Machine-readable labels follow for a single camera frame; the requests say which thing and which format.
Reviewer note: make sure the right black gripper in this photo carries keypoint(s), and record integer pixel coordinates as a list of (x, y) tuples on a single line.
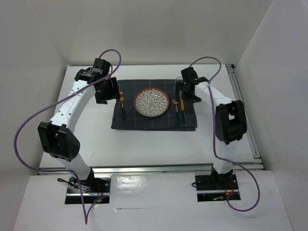
[(181, 86)]

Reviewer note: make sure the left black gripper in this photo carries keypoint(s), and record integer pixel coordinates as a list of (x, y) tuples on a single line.
[(113, 93)]

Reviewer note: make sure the clear drinking glass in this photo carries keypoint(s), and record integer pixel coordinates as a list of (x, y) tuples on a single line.
[(179, 79)]

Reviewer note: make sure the gold fork green handle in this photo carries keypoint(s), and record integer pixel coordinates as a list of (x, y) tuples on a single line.
[(121, 94)]

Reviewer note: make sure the gold spoon green handle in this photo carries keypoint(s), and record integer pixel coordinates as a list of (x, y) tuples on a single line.
[(175, 102)]

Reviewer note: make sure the gold knife green handle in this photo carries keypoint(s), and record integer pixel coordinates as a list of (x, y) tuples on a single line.
[(182, 111)]

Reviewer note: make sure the dark grey checked cloth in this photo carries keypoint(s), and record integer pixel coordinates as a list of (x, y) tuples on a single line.
[(136, 121)]

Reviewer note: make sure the floral patterned plate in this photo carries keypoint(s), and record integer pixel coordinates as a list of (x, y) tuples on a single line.
[(151, 102)]

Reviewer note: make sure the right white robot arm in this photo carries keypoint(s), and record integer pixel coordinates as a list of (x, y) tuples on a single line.
[(229, 121)]

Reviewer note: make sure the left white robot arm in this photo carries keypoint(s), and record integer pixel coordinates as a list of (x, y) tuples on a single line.
[(57, 136)]

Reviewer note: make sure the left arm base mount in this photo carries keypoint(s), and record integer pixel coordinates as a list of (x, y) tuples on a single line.
[(99, 191)]

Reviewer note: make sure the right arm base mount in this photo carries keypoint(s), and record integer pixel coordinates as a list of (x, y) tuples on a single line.
[(208, 191)]

